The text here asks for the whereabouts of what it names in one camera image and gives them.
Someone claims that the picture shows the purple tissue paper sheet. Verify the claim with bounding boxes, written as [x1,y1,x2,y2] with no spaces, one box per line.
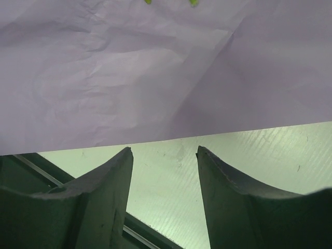
[1,1,331,155]

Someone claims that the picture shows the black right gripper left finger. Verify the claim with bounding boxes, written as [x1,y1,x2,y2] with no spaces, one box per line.
[1,147,133,248]

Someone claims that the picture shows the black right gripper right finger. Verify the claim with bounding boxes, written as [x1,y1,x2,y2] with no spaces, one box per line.
[196,146,331,248]

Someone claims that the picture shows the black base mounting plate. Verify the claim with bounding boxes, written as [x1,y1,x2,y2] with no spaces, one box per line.
[1,153,180,248]

